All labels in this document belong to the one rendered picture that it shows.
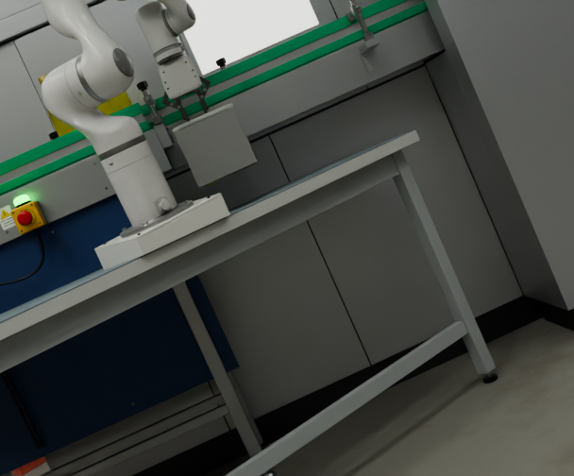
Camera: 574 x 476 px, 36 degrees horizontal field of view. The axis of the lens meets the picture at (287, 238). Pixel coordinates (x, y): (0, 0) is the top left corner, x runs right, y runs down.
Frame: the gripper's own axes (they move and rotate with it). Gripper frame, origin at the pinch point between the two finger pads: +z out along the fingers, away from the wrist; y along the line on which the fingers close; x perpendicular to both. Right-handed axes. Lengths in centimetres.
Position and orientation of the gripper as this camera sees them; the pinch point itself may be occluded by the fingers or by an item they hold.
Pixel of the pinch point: (194, 110)
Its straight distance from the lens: 249.8
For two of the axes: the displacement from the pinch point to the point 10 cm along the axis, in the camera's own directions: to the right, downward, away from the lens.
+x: 0.5, 0.6, -10.0
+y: -9.1, 4.1, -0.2
